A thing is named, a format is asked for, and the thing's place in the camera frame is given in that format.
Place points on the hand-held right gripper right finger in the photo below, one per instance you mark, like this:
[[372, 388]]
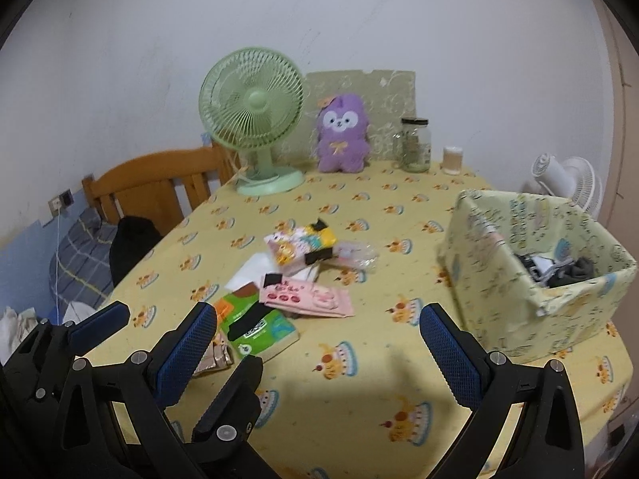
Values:
[[449, 354]]

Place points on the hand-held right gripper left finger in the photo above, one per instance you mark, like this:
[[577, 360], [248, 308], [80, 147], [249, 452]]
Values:
[[184, 354]]

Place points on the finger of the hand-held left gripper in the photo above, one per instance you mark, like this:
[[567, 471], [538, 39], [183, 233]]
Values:
[[234, 394], [100, 325]]

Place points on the rose gold pouch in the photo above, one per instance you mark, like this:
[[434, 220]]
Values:
[[217, 359]]

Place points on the green tissue pack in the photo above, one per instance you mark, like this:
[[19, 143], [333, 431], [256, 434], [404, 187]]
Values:
[[264, 332]]

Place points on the yellow patterned fabric storage box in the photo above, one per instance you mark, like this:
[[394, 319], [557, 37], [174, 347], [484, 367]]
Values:
[[499, 284]]

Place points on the white tissue pack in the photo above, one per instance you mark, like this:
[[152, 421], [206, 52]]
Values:
[[249, 272]]

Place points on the pink cartoon packet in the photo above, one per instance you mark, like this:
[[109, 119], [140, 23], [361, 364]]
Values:
[[304, 299]]

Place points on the clear plastic packet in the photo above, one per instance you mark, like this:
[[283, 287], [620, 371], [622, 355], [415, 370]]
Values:
[[357, 255]]

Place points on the cartoon animal tissue pack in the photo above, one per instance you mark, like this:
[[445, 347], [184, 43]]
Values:
[[299, 242]]

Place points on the blue plaid bedding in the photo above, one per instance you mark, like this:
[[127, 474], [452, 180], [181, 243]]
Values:
[[82, 254]]

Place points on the black garment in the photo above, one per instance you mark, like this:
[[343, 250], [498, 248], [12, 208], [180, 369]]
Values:
[[132, 249]]

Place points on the yellow printed tablecloth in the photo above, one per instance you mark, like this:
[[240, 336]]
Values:
[[359, 369]]

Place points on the black and white cloth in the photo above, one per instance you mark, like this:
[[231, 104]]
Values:
[[534, 264]]

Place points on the wooden chair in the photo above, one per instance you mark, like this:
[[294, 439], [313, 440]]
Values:
[[145, 189]]

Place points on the grey cloth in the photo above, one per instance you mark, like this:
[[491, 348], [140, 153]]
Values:
[[581, 269]]

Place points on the cotton swab container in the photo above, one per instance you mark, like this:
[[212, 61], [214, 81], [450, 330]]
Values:
[[453, 162]]

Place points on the white standing fan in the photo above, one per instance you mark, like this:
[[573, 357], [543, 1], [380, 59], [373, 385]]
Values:
[[564, 179]]

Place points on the glass jar with black lid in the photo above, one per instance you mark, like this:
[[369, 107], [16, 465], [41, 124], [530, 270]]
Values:
[[415, 147]]

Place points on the purple plush toy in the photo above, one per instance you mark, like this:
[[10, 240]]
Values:
[[342, 134]]

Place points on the green desk fan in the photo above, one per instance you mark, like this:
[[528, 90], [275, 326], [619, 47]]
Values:
[[252, 105]]

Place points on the patterned cushion behind plush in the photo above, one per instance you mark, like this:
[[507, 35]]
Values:
[[389, 95]]

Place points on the wall socket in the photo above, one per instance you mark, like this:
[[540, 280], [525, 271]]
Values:
[[60, 200]]

